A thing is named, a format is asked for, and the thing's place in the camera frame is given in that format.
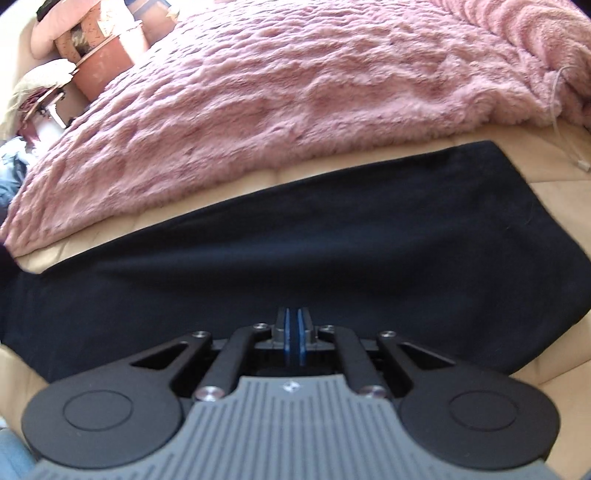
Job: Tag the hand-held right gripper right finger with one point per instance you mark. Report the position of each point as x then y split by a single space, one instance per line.
302 332

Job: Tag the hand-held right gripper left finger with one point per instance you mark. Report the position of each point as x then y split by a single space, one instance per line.
287 332

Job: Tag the black pants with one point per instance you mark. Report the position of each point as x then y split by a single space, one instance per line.
323 240

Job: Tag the pink fluffy blanket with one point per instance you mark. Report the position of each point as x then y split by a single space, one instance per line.
277 92

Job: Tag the beige leather bed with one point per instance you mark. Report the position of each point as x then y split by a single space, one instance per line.
568 194

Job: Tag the blue denim cloth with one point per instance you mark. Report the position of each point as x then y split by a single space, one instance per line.
14 457

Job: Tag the blue fabric bag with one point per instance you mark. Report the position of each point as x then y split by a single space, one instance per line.
9 184

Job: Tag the pink plastic storage bin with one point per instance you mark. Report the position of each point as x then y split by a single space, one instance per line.
104 69

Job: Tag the white side table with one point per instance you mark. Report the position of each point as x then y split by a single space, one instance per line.
48 104

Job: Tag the white plastic bag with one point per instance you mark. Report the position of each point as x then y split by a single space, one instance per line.
41 74

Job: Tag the pink fleece duvet roll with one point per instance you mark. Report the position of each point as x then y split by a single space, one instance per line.
545 46

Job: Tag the pink pillow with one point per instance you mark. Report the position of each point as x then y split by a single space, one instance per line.
46 34

